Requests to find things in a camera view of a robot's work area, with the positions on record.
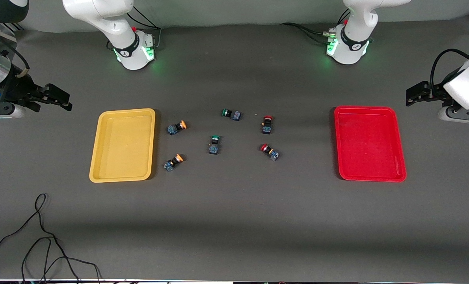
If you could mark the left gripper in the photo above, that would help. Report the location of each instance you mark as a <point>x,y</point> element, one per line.
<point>432,94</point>

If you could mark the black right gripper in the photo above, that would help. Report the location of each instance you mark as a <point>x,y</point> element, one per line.
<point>17,90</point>

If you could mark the yellow push button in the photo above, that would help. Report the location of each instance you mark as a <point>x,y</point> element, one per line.
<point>173,163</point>
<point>176,127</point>

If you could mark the red push button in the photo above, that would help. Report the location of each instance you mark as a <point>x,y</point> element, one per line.
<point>270,152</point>
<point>267,125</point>

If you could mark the red plastic tray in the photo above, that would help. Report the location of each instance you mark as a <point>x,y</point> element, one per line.
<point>368,144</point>

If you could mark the yellow plastic tray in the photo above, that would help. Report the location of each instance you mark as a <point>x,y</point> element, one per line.
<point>122,146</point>

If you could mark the green push button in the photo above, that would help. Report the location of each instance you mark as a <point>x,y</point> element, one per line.
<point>214,145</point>
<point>231,114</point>

